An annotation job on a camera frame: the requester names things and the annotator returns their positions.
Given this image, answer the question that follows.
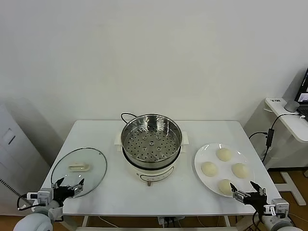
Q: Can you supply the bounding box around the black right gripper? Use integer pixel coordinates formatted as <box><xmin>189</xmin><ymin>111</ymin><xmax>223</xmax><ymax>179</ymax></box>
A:
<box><xmin>230</xmin><ymin>180</ymin><xmax>269</xmax><ymax>214</ymax></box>

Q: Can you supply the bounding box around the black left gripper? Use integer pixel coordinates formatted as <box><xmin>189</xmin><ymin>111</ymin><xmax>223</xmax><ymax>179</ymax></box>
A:
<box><xmin>51</xmin><ymin>177</ymin><xmax>86</xmax><ymax>207</ymax></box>

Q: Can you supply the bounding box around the white steamed baozi bun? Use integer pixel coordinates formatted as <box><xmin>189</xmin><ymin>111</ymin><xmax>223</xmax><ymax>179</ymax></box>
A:
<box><xmin>231</xmin><ymin>163</ymin><xmax>250</xmax><ymax>179</ymax></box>
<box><xmin>201</xmin><ymin>161</ymin><xmax>218</xmax><ymax>177</ymax></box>
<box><xmin>218</xmin><ymin>179</ymin><xmax>235</xmax><ymax>195</ymax></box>
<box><xmin>216</xmin><ymin>147</ymin><xmax>233</xmax><ymax>162</ymax></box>

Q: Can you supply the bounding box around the round glass pot lid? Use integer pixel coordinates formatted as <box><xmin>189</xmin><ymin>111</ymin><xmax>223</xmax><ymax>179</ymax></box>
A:
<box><xmin>50</xmin><ymin>147</ymin><xmax>107</xmax><ymax>198</ymax></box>

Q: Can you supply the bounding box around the perforated steel steamer basket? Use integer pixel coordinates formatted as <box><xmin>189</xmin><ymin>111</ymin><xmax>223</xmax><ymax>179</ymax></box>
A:
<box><xmin>120</xmin><ymin>114</ymin><xmax>183</xmax><ymax>169</ymax></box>

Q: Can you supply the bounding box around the round white plate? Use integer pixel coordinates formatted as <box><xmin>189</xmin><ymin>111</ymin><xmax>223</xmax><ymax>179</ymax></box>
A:
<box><xmin>193</xmin><ymin>143</ymin><xmax>255</xmax><ymax>198</ymax></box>

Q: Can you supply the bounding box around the white floor cabinet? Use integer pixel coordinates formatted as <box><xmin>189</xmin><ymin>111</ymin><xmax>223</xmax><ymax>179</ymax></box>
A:
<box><xmin>0</xmin><ymin>97</ymin><xmax>51</xmax><ymax>216</ymax></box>

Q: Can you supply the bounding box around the white side desk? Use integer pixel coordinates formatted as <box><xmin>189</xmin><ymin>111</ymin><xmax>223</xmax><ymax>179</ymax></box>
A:
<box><xmin>243</xmin><ymin>97</ymin><xmax>308</xmax><ymax>205</ymax></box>

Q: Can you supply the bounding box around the white power strip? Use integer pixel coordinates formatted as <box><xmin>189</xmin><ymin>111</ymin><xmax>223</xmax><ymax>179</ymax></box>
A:
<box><xmin>157</xmin><ymin>216</ymin><xmax>180</xmax><ymax>228</ymax></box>

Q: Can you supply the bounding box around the cream electric cooker pot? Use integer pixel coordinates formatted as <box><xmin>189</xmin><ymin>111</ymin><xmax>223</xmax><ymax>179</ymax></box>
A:
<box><xmin>113</xmin><ymin>129</ymin><xmax>190</xmax><ymax>187</ymax></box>

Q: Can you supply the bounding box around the grey cylinder speaker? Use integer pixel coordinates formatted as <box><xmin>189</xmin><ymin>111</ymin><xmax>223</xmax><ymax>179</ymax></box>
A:
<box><xmin>283</xmin><ymin>101</ymin><xmax>299</xmax><ymax>113</ymax></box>

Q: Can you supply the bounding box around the open black laptop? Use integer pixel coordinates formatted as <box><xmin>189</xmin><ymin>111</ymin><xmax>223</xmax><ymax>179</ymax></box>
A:
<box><xmin>294</xmin><ymin>67</ymin><xmax>308</xmax><ymax>116</ymax></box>

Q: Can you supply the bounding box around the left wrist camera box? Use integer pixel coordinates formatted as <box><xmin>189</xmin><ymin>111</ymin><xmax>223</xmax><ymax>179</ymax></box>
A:
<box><xmin>26</xmin><ymin>189</ymin><xmax>54</xmax><ymax>204</ymax></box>

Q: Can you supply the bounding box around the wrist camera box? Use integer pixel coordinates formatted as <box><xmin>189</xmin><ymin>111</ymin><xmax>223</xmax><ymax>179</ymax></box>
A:
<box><xmin>263</xmin><ymin>198</ymin><xmax>289</xmax><ymax>217</ymax></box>
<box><xmin>26</xmin><ymin>189</ymin><xmax>54</xmax><ymax>204</ymax></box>

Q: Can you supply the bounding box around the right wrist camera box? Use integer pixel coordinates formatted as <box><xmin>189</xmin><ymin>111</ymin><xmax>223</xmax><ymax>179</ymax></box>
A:
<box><xmin>263</xmin><ymin>198</ymin><xmax>289</xmax><ymax>217</ymax></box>

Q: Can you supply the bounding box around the white table frame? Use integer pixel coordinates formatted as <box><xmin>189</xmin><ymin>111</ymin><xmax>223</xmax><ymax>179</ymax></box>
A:
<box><xmin>62</xmin><ymin>215</ymin><xmax>241</xmax><ymax>231</ymax></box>

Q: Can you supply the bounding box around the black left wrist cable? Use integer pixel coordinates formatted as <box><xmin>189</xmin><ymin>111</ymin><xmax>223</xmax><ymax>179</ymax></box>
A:
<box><xmin>16</xmin><ymin>193</ymin><xmax>33</xmax><ymax>212</ymax></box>

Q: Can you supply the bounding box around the black cable with adapter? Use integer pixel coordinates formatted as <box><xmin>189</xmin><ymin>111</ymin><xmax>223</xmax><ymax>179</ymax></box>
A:
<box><xmin>248</xmin><ymin>113</ymin><xmax>305</xmax><ymax>163</ymax></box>

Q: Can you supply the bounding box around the black cooker power cord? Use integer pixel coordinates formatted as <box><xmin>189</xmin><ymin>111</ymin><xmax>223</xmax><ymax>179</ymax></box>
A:
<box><xmin>120</xmin><ymin>112</ymin><xmax>139</xmax><ymax>124</ymax></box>

